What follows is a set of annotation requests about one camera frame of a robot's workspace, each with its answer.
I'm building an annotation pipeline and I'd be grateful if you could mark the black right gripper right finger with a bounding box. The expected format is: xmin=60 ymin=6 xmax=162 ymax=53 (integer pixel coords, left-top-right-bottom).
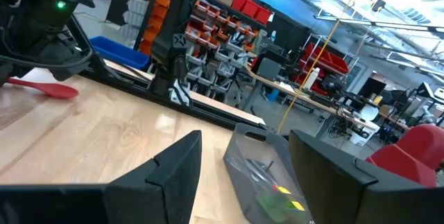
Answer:
xmin=289 ymin=129 xmax=444 ymax=224

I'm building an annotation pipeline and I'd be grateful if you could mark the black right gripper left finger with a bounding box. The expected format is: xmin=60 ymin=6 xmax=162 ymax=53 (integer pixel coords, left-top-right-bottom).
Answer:
xmin=0 ymin=130 xmax=203 ymax=224

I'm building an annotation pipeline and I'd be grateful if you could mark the red silicone spoon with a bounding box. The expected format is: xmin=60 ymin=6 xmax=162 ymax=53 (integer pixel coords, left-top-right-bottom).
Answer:
xmin=6 ymin=77 xmax=80 ymax=99

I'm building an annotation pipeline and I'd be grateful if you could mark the grey translucent plastic bin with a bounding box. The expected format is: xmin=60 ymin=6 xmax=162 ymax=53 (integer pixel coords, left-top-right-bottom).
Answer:
xmin=223 ymin=122 xmax=315 ymax=224

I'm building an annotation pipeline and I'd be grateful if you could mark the white bottle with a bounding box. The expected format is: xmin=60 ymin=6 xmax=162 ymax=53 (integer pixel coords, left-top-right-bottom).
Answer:
xmin=303 ymin=67 xmax=320 ymax=92

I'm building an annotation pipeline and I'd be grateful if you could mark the large red storage bin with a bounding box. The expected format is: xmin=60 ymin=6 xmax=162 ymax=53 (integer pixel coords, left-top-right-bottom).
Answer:
xmin=324 ymin=52 xmax=350 ymax=76
xmin=305 ymin=42 xmax=330 ymax=66

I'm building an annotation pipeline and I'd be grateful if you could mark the wooden background desk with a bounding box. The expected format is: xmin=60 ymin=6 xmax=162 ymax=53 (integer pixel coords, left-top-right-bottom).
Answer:
xmin=242 ymin=62 xmax=382 ymax=138

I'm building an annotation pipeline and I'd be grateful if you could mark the blue plastic tub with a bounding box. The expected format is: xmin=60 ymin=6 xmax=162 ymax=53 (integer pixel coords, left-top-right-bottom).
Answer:
xmin=89 ymin=35 xmax=152 ymax=71

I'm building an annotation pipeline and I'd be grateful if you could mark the black grey desktop device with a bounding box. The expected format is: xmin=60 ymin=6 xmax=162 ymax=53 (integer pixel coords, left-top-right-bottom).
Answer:
xmin=251 ymin=52 xmax=282 ymax=82

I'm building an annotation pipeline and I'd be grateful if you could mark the parts rack with orange bins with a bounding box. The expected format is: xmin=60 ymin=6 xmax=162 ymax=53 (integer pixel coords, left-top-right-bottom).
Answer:
xmin=126 ymin=0 xmax=278 ymax=103

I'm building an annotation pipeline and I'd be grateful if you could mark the small red storage bin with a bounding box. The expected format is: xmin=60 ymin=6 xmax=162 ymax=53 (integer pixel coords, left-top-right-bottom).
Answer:
xmin=241 ymin=0 xmax=261 ymax=19
xmin=231 ymin=0 xmax=248 ymax=12
xmin=255 ymin=7 xmax=273 ymax=26

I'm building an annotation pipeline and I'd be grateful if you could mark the steel box grater red handle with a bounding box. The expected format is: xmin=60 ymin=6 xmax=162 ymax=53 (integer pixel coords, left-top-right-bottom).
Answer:
xmin=366 ymin=123 xmax=444 ymax=187

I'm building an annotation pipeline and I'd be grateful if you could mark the silver frame bracket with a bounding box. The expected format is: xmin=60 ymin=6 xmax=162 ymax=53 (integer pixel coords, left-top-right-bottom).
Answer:
xmin=169 ymin=78 xmax=191 ymax=107

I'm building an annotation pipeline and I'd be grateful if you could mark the yellow hanging cord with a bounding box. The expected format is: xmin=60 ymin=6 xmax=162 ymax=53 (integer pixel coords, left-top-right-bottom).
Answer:
xmin=276 ymin=0 xmax=364 ymax=135

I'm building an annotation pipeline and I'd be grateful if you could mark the black aluminium table frame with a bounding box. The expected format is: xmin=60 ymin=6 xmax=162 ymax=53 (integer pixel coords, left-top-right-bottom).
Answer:
xmin=65 ymin=0 xmax=278 ymax=135

